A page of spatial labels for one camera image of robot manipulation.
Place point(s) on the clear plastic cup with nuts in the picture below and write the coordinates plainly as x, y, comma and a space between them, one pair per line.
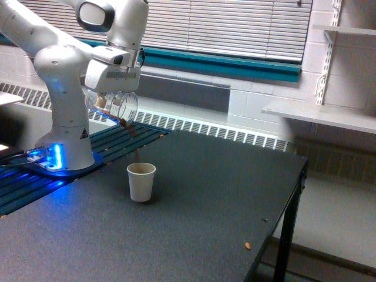
123, 115

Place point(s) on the grey box at left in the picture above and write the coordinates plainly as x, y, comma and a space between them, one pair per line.
7, 98

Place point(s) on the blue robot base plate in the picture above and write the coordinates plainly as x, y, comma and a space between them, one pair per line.
66, 174

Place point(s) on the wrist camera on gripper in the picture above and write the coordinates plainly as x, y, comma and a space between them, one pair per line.
113, 56

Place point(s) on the black table leg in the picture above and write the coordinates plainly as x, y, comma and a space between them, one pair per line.
287, 231

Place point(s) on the lower white wall shelf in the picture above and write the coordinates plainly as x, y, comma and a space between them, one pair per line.
323, 115

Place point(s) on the white paper cup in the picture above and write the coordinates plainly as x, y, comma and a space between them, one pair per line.
141, 177

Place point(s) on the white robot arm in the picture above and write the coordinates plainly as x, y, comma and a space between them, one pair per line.
69, 67

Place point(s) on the white wall shelf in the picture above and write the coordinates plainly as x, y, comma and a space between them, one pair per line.
323, 115
346, 30

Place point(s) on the white window blinds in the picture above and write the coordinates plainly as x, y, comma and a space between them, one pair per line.
267, 30

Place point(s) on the upper white wall shelf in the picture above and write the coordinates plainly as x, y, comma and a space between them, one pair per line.
346, 30

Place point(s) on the blue slotted aluminium rail bed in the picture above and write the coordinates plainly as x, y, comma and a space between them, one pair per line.
60, 151

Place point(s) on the white shelf bracket rail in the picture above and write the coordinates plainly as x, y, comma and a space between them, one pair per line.
330, 35

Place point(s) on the white baseboard radiator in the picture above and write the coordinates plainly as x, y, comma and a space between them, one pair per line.
39, 99

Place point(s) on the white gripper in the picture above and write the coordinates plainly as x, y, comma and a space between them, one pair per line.
101, 78

